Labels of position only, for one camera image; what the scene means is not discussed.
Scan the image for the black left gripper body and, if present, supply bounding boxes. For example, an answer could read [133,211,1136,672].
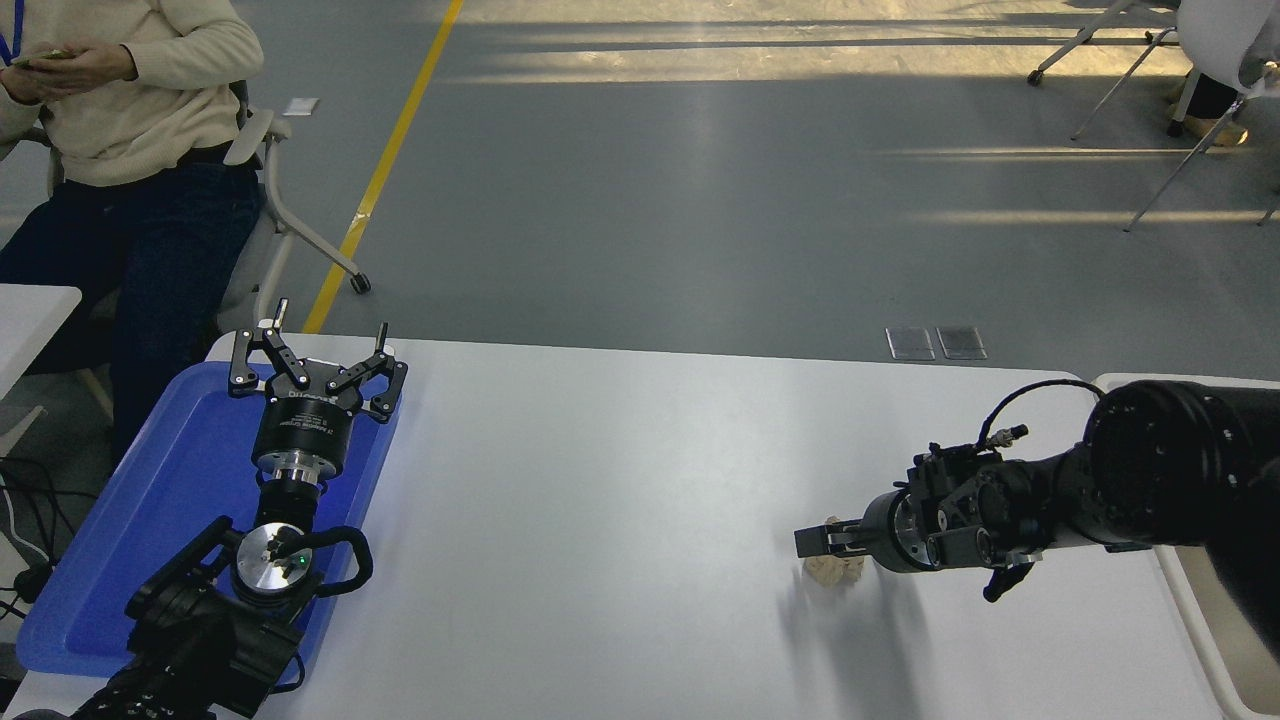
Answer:
[249,357,374,466]

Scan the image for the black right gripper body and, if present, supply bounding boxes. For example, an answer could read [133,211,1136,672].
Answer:
[861,489,907,574]

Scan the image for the tan paper ball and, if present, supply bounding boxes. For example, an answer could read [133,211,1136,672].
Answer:
[805,514,867,587]

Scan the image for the person's left hand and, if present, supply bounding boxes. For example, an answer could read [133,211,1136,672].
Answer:
[58,41,139,92]

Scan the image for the person's right hand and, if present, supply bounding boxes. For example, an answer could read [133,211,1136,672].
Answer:
[0,61,57,107]

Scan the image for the white office chair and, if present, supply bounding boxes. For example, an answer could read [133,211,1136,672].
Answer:
[78,70,373,421]

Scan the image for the blue plastic tray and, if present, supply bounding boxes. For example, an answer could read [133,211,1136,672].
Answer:
[17,360,401,691]

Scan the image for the small white side table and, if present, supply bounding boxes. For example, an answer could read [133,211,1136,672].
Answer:
[0,284,83,456]

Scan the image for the seated person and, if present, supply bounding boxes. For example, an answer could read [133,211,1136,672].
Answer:
[0,0,266,466]

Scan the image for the large pale bin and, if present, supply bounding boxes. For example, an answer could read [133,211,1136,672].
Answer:
[1092,373,1280,720]

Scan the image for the grey-framed wheeled chair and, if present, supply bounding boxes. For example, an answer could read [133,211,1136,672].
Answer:
[1028,0,1181,141]

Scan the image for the black floor cables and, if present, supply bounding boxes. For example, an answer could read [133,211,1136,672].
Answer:
[0,455,76,621]

